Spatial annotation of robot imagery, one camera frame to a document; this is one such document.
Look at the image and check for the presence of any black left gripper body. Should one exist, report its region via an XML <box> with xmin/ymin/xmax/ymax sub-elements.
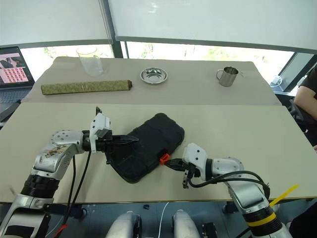
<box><xmin>95</xmin><ymin>135</ymin><xmax>114</xmax><ymax>165</ymax></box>

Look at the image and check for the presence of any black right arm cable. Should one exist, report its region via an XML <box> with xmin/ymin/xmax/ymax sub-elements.
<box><xmin>187</xmin><ymin>170</ymin><xmax>271</xmax><ymax>199</ymax></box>

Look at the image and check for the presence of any thin white wire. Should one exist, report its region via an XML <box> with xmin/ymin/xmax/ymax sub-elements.
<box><xmin>46</xmin><ymin>218</ymin><xmax>62</xmax><ymax>238</ymax></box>

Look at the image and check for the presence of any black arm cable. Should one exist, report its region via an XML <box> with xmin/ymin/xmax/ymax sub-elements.
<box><xmin>63</xmin><ymin>150</ymin><xmax>91</xmax><ymax>225</ymax></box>
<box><xmin>187</xmin><ymin>170</ymin><xmax>271</xmax><ymax>199</ymax></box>

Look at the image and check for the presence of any steel mug with handle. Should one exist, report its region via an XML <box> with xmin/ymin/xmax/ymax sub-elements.
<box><xmin>216</xmin><ymin>66</ymin><xmax>240</xmax><ymax>87</ymax></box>

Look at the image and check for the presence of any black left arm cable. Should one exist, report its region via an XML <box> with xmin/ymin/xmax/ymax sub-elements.
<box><xmin>63</xmin><ymin>150</ymin><xmax>91</xmax><ymax>225</ymax></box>

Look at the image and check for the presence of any person in black shirt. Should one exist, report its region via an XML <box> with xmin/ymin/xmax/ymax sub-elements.
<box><xmin>293</xmin><ymin>66</ymin><xmax>317</xmax><ymax>147</ymax></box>

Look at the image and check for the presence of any silver right robot leg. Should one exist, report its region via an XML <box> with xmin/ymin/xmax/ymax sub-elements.
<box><xmin>172</xmin><ymin>209</ymin><xmax>200</xmax><ymax>238</ymax></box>

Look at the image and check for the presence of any clear plastic cup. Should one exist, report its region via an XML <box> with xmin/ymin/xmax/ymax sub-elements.
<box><xmin>76</xmin><ymin>47</ymin><xmax>104</xmax><ymax>76</ymax></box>

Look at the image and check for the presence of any dark window post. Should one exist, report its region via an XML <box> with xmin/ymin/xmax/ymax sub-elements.
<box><xmin>99</xmin><ymin>0</ymin><xmax>129</xmax><ymax>59</ymax></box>

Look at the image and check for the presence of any shallow steel bowl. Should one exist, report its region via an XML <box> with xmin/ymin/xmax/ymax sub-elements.
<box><xmin>140</xmin><ymin>66</ymin><xmax>170</xmax><ymax>85</ymax></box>

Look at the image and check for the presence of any white roller blind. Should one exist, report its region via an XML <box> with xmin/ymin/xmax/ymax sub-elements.
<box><xmin>0</xmin><ymin>0</ymin><xmax>113</xmax><ymax>47</ymax></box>
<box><xmin>107</xmin><ymin>0</ymin><xmax>317</xmax><ymax>54</ymax></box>

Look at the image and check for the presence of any open laptop computer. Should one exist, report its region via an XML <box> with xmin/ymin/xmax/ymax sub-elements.
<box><xmin>0</xmin><ymin>46</ymin><xmax>35</xmax><ymax>117</ymax></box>

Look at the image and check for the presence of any silver left robot leg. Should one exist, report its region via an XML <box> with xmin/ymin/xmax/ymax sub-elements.
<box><xmin>106</xmin><ymin>210</ymin><xmax>142</xmax><ymax>238</ymax></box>

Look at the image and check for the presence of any black table support bracket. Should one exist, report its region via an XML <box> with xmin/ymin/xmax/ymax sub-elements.
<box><xmin>222</xmin><ymin>201</ymin><xmax>240</xmax><ymax>214</ymax></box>
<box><xmin>44</xmin><ymin>203</ymin><xmax>87</xmax><ymax>219</ymax></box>

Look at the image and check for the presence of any black plastic tool case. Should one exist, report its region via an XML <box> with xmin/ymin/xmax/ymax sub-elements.
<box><xmin>106</xmin><ymin>113</ymin><xmax>185</xmax><ymax>184</ymax></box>

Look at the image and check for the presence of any white floor cable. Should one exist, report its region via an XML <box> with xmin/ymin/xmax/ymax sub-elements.
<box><xmin>158</xmin><ymin>202</ymin><xmax>169</xmax><ymax>238</ymax></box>

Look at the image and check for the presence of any black boxy device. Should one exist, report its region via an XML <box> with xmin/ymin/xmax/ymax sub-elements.
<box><xmin>203</xmin><ymin>222</ymin><xmax>217</xmax><ymax>238</ymax></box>

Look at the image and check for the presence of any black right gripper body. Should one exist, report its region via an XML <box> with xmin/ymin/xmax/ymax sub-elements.
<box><xmin>182</xmin><ymin>160</ymin><xmax>201</xmax><ymax>189</ymax></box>

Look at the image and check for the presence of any silver robot leg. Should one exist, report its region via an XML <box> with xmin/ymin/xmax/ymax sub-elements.
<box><xmin>172</xmin><ymin>209</ymin><xmax>200</xmax><ymax>238</ymax></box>
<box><xmin>106</xmin><ymin>210</ymin><xmax>142</xmax><ymax>238</ymax></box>

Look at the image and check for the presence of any yellow plastic strap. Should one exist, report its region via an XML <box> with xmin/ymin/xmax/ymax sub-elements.
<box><xmin>269</xmin><ymin>183</ymin><xmax>299</xmax><ymax>207</ymax></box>

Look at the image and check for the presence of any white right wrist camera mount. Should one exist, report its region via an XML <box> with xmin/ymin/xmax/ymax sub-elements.
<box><xmin>182</xmin><ymin>143</ymin><xmax>209</xmax><ymax>181</ymax></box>

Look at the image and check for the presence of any rolled green mat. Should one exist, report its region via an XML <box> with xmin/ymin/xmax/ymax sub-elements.
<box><xmin>41</xmin><ymin>79</ymin><xmax>133</xmax><ymax>96</ymax></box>

